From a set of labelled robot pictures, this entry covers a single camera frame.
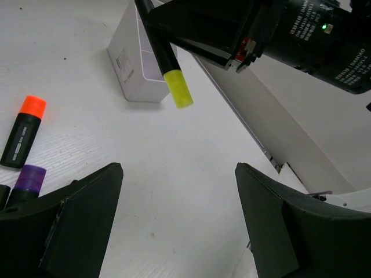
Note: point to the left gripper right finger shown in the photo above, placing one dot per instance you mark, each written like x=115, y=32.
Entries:
x=296, y=235

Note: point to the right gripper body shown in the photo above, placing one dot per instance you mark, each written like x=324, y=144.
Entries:
x=318, y=38

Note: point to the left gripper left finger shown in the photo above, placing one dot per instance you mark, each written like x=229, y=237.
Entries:
x=64, y=233

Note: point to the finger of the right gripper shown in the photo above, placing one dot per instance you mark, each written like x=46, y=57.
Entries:
x=211, y=30

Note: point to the yellow highlighter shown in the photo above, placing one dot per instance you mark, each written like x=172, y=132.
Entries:
x=166, y=58

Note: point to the purple highlighter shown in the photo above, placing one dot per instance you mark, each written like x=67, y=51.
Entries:
x=27, y=186

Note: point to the blue highlighter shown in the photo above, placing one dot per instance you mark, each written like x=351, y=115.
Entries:
x=4, y=194

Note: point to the white divided container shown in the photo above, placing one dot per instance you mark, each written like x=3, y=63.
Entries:
x=134, y=61

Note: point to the orange highlighter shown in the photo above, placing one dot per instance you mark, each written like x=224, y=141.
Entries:
x=23, y=133

